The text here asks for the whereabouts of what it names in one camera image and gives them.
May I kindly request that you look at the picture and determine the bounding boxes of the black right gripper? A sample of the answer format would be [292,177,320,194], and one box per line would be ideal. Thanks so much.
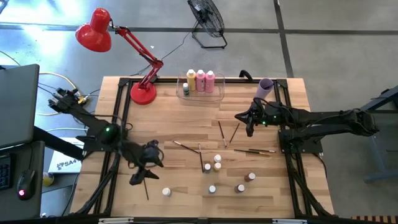
[234,101,282,137]

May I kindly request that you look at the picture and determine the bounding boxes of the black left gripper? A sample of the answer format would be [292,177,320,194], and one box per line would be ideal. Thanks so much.
[129,140,165,186]

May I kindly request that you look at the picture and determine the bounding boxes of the large pink paint bottle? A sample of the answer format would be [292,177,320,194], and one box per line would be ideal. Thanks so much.
[195,69,206,93]
[205,70,216,94]

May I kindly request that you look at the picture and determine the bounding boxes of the large yellow paint bottle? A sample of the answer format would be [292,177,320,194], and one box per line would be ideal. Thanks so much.
[186,68,197,92]

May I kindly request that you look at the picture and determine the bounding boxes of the thin black paintbrush gold ferrule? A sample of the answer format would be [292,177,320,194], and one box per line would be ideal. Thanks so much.
[228,123,241,147]

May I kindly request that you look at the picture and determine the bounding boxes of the purple plastic cup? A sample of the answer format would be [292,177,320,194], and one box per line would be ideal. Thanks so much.
[254,78,275,100]

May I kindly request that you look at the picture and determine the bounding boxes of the clear plastic bin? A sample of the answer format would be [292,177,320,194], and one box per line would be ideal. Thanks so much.
[175,72,226,103]

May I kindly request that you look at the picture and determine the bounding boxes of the white cardboard box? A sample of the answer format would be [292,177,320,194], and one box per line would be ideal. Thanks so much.
[48,136,86,174]

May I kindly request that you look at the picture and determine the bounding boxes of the red desk lamp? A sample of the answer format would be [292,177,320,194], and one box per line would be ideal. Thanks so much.
[75,7,165,106]

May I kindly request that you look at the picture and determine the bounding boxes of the yellow tape roll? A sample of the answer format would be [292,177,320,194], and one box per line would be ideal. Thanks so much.
[42,172,55,187]

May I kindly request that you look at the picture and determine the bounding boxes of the black floor fan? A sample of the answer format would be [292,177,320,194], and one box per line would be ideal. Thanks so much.
[187,0,228,50]

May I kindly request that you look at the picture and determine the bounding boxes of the black computer mouse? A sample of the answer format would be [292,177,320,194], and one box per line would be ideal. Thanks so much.
[16,169,36,201]

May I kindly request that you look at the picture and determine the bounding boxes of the black side desk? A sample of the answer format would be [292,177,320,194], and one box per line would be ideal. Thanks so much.
[0,139,46,222]

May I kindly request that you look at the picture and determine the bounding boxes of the blue metal stand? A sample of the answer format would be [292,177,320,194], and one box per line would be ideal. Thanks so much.
[362,85,398,184]

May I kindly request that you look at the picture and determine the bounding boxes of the black keyboard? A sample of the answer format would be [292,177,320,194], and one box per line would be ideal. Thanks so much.
[0,154,15,191]

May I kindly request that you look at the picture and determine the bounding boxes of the black clamp handle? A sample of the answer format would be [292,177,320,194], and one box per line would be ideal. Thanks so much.
[238,69,254,82]

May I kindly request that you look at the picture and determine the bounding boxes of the white bracket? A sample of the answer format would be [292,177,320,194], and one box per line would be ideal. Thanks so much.
[272,218,308,224]
[98,217,134,224]

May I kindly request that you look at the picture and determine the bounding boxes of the yellow cable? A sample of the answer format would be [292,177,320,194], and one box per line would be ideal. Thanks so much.
[39,72,86,103]

